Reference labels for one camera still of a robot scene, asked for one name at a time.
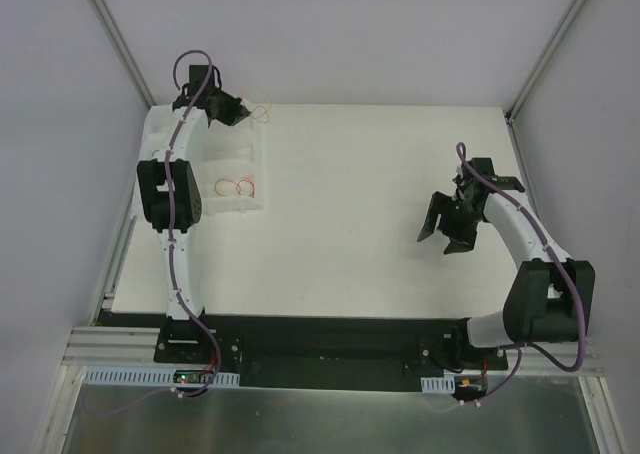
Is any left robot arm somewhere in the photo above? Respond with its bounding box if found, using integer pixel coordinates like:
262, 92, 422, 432
136, 63, 250, 363

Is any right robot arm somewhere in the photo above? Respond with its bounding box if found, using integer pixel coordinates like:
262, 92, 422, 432
418, 158, 595, 372

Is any white foam tray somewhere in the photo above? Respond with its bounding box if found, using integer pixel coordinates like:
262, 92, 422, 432
139, 105, 264, 216

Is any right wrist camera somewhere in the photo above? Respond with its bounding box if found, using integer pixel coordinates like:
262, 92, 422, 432
453, 164, 467, 197

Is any left aluminium frame post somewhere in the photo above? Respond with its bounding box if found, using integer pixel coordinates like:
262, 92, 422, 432
88, 0, 155, 109

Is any aluminium frame post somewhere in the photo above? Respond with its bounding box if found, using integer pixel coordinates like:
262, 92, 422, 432
88, 0, 155, 109
504, 0, 590, 125

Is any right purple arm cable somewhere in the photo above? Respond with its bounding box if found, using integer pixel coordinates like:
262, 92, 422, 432
418, 141, 589, 415

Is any right white cable duct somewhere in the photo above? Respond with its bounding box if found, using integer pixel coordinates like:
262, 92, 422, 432
420, 375, 456, 395

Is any white cable duct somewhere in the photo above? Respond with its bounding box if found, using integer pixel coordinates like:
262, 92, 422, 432
84, 366, 240, 389
420, 375, 456, 395

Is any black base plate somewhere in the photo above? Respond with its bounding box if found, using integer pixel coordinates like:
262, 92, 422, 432
153, 315, 508, 392

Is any right aluminium frame post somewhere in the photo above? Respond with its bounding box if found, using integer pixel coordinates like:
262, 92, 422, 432
504, 0, 590, 125

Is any left white cable duct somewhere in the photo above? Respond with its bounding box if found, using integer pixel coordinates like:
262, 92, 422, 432
84, 366, 240, 389

